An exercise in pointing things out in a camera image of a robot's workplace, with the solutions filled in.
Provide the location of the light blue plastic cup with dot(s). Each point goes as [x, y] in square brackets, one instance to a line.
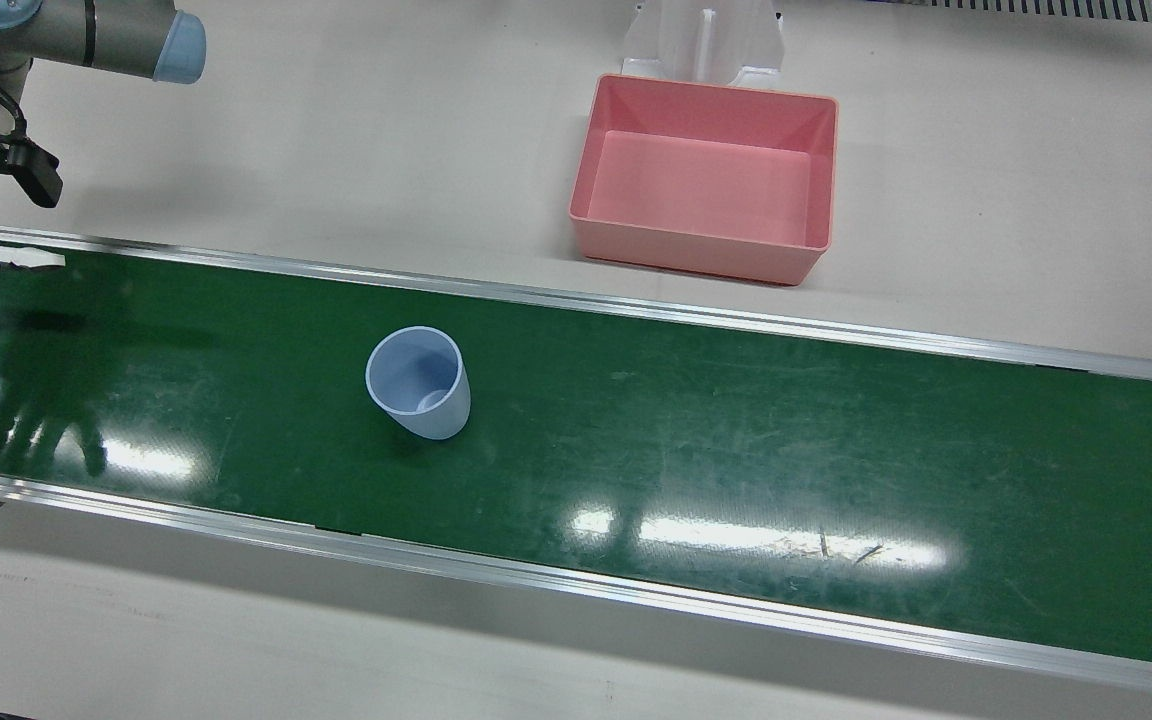
[426, 400]

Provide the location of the grey right robot arm blue caps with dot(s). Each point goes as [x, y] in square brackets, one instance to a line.
[66, 35]

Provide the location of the pink plastic box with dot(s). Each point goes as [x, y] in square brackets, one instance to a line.
[706, 190]

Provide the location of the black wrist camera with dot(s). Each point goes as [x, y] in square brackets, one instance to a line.
[34, 175]

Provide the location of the green conveyor belt aluminium frame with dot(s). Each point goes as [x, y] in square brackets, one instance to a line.
[636, 430]

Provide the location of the white base bracket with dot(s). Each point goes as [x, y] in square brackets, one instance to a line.
[706, 40]

